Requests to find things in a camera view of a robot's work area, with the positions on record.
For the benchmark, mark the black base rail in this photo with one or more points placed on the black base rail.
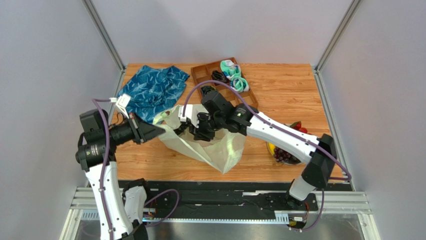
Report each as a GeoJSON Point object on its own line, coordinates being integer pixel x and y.
{"type": "Point", "coordinates": [222, 200]}

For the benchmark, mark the fake red lychee bunch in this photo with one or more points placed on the fake red lychee bunch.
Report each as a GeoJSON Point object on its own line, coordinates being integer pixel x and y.
{"type": "Point", "coordinates": [298, 126]}

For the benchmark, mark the blue shark print cloth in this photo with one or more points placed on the blue shark print cloth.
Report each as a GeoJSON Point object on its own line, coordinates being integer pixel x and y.
{"type": "Point", "coordinates": [153, 90]}

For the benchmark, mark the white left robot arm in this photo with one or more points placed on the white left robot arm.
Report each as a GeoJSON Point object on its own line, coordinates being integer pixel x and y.
{"type": "Point", "coordinates": [120, 214]}

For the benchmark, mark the translucent white plastic bag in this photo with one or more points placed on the translucent white plastic bag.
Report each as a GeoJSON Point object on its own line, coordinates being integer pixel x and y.
{"type": "Point", "coordinates": [222, 153]}

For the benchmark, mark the teal white sock lower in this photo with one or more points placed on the teal white sock lower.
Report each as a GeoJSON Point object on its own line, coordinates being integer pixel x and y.
{"type": "Point", "coordinates": [239, 84]}

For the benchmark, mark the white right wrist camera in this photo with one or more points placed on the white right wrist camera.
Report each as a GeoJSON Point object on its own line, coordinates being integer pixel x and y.
{"type": "Point", "coordinates": [189, 113]}

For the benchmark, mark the fake dark grape bunch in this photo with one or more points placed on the fake dark grape bunch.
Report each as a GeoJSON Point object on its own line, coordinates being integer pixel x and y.
{"type": "Point", "coordinates": [282, 156]}

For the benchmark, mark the teal white sock upper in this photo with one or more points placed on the teal white sock upper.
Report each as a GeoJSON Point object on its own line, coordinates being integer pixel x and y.
{"type": "Point", "coordinates": [230, 69]}

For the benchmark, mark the dark green leaf rolled sock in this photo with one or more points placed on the dark green leaf rolled sock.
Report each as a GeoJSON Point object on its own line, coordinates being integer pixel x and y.
{"type": "Point", "coordinates": [207, 90]}

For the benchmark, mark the fake yellow banana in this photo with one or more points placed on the fake yellow banana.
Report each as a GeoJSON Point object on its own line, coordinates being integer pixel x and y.
{"type": "Point", "coordinates": [271, 148]}

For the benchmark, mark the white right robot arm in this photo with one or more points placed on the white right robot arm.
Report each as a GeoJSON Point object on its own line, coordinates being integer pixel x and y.
{"type": "Point", "coordinates": [318, 153]}

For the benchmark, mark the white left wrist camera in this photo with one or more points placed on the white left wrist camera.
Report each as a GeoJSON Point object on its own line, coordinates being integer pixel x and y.
{"type": "Point", "coordinates": [120, 103]}

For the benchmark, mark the fake black grape bunch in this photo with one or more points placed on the fake black grape bunch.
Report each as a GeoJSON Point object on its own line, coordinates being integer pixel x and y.
{"type": "Point", "coordinates": [184, 128]}

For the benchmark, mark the cream and blue plate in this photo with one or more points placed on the cream and blue plate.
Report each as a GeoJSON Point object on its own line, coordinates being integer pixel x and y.
{"type": "Point", "coordinates": [282, 156]}

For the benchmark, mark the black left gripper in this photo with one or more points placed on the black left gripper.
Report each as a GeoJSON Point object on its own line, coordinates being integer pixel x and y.
{"type": "Point", "coordinates": [143, 131]}

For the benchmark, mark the black patterned rolled sock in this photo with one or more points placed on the black patterned rolled sock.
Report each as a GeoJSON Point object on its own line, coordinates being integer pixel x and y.
{"type": "Point", "coordinates": [219, 76]}

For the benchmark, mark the right aluminium frame post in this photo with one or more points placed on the right aluminium frame post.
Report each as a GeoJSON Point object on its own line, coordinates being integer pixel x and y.
{"type": "Point", "coordinates": [348, 16]}

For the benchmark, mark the teal white sock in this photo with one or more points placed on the teal white sock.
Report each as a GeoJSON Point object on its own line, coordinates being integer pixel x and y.
{"type": "Point", "coordinates": [230, 69]}
{"type": "Point", "coordinates": [239, 84]}

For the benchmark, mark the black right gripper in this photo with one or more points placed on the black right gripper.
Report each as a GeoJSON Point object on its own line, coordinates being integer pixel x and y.
{"type": "Point", "coordinates": [202, 126]}

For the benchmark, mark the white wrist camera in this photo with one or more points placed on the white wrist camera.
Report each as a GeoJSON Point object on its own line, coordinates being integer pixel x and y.
{"type": "Point", "coordinates": [189, 113]}
{"type": "Point", "coordinates": [120, 103]}

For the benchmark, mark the grey aluminium frame post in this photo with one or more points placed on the grey aluminium frame post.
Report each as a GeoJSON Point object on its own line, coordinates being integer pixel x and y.
{"type": "Point", "coordinates": [97, 20]}

